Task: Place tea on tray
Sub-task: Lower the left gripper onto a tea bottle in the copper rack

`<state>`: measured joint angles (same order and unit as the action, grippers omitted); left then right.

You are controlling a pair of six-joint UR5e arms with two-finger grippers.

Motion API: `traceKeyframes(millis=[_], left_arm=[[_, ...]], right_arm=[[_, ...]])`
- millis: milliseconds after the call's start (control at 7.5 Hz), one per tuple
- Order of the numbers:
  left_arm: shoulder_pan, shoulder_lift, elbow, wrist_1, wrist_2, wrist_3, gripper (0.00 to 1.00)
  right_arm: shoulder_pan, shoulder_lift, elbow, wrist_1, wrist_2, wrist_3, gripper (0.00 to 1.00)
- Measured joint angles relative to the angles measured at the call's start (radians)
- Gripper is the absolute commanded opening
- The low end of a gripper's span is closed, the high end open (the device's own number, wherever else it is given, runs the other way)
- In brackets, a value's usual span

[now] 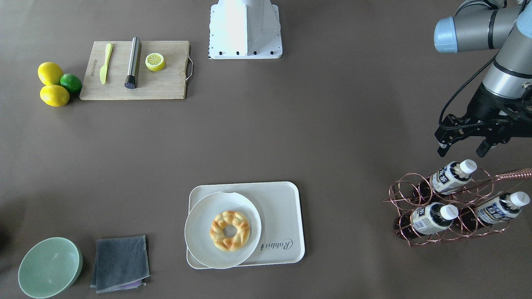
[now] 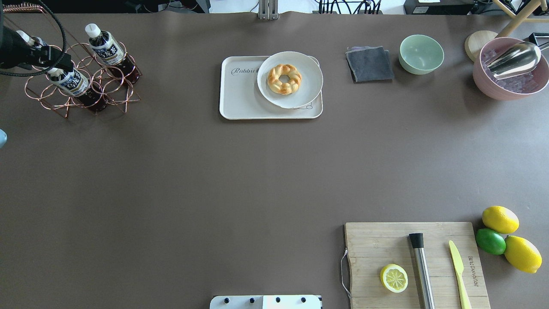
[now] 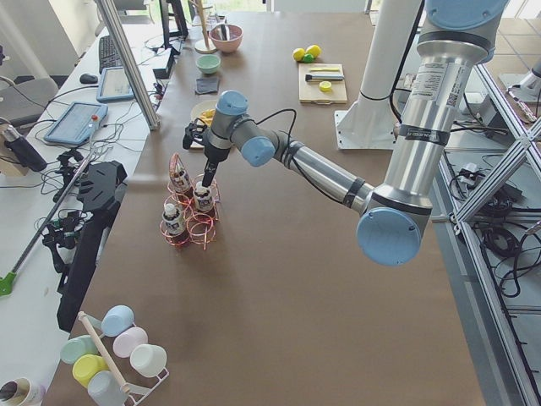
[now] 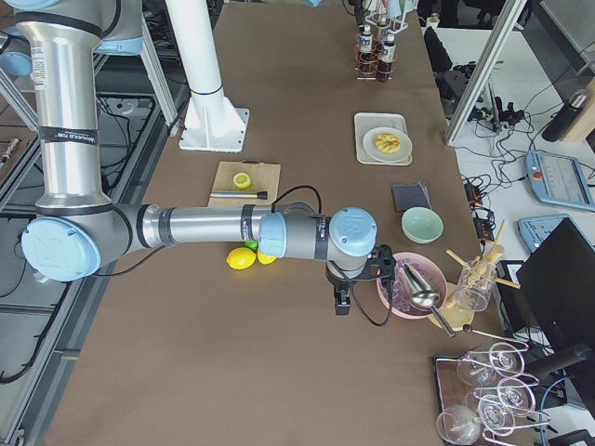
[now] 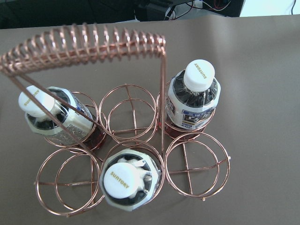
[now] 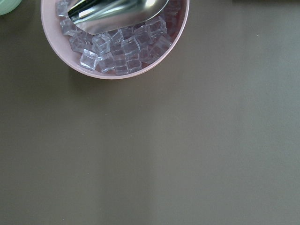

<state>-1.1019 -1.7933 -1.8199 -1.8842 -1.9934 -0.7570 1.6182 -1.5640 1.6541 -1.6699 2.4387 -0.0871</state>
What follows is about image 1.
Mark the yellow plastic knife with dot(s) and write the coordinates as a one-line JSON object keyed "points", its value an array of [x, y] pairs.
{"points": [[103, 72]]}

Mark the wooden cutting board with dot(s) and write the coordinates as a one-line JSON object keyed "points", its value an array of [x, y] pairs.
{"points": [[167, 84]]}

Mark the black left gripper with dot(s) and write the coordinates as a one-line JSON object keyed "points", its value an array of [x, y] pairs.
{"points": [[487, 104]]}

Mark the yellow lemon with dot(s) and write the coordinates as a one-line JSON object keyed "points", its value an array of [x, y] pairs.
{"points": [[54, 95], [50, 73]]}

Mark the half lemon slice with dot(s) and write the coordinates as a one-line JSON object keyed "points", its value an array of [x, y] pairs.
{"points": [[155, 62]]}

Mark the white round plate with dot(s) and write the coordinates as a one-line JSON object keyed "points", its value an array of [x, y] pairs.
{"points": [[199, 222]]}

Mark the tea bottle rack back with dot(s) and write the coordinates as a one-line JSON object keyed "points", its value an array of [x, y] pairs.
{"points": [[502, 208], [425, 220]]}

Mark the copper wire bottle rack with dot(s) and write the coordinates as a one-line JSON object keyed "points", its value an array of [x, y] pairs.
{"points": [[483, 186]]}

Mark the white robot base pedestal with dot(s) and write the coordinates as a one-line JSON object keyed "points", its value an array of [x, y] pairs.
{"points": [[244, 29]]}

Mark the mint green bowl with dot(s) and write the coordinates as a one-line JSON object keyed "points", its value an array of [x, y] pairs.
{"points": [[49, 268]]}

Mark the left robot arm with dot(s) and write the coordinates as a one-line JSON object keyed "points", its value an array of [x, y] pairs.
{"points": [[489, 24]]}

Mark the white serving tray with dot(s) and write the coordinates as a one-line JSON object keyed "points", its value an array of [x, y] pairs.
{"points": [[278, 203]]}

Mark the steel muddler black tip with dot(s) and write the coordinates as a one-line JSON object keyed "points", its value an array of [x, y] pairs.
{"points": [[131, 81]]}

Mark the tea bottle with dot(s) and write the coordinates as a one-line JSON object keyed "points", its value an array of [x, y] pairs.
{"points": [[445, 181]]}

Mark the yellow lemon near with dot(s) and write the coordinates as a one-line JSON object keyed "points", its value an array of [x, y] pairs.
{"points": [[54, 95]]}

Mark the grey folded cloth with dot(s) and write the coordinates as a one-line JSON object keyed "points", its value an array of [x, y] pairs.
{"points": [[120, 263]]}

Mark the green lime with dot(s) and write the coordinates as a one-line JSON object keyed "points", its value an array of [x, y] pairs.
{"points": [[71, 83]]}

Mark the yellow lemon far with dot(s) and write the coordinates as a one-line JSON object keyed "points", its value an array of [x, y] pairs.
{"points": [[50, 73]]}

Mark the braided ring donut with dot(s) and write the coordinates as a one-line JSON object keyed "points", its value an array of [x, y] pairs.
{"points": [[230, 231]]}

